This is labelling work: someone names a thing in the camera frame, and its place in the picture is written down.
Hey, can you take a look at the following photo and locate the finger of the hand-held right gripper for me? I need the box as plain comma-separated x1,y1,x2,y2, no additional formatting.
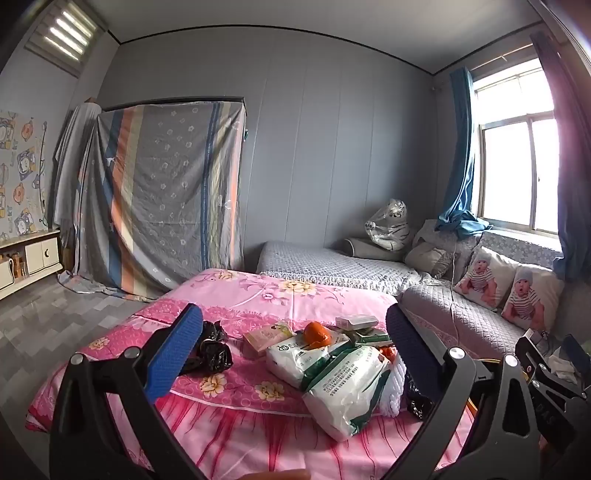
561,333,591,393
515,336,553,385

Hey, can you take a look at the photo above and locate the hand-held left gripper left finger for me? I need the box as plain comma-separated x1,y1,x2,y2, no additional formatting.
48,302,208,480

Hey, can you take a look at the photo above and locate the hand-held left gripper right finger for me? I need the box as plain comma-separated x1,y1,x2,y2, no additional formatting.
385,302,542,480

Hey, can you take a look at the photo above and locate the white green milk carton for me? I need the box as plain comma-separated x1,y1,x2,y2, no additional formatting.
353,329,393,347

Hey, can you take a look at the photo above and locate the person's left hand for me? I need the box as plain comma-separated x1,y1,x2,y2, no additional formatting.
249,468,311,480

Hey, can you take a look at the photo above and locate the white crumpled paper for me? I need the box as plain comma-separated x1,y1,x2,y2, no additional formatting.
549,351,583,384

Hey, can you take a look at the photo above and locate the black plastic bag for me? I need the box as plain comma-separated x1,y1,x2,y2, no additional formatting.
178,320,234,374

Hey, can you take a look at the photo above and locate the black plastic film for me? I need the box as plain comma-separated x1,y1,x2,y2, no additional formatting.
404,374,435,421

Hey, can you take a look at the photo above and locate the baby print pillow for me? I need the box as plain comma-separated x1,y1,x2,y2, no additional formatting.
453,244,520,310
501,263,566,330

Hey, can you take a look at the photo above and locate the small white box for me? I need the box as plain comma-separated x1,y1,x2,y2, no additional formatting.
335,314,379,330

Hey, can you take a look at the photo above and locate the white green tissue pack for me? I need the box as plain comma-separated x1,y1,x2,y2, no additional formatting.
302,346,393,441

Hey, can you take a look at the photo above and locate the pink packet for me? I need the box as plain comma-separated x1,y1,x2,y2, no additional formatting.
242,323,296,358

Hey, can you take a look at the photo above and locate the orange snack wrapper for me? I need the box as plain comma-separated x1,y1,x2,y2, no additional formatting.
295,322,332,350

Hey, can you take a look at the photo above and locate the grey cushion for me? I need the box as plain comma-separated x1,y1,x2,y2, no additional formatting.
406,240,455,280

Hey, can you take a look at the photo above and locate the pink floral blanket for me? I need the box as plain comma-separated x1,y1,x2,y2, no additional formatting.
25,268,476,480

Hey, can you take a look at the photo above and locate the grey pillow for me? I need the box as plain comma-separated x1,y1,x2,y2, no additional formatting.
344,237,407,263

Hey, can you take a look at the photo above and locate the grey quilted mattress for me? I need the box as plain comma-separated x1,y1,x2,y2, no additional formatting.
256,240,444,296

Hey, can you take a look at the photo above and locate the plastic wrapped tiger plush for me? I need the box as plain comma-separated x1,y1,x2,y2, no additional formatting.
365,198,414,252

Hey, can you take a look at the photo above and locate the white low cabinet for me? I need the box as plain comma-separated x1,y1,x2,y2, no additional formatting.
0,228,63,301

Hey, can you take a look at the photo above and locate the dark purple curtain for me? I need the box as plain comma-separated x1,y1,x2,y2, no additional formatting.
531,30,591,282

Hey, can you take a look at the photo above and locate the window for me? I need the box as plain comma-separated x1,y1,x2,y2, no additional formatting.
471,46,566,241

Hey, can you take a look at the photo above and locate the blue curtain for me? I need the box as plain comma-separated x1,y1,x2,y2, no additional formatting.
436,67,492,238

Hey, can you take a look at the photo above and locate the pale grey draped cloth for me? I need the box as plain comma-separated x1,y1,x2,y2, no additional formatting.
53,102,102,278

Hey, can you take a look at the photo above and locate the white cable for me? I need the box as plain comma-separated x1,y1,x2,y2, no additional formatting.
445,237,465,365

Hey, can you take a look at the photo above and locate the cartoon wall sticker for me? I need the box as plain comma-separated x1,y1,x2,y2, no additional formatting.
0,108,49,243

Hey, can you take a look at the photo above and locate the black wardrobe frame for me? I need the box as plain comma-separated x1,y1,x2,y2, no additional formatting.
100,95,245,112

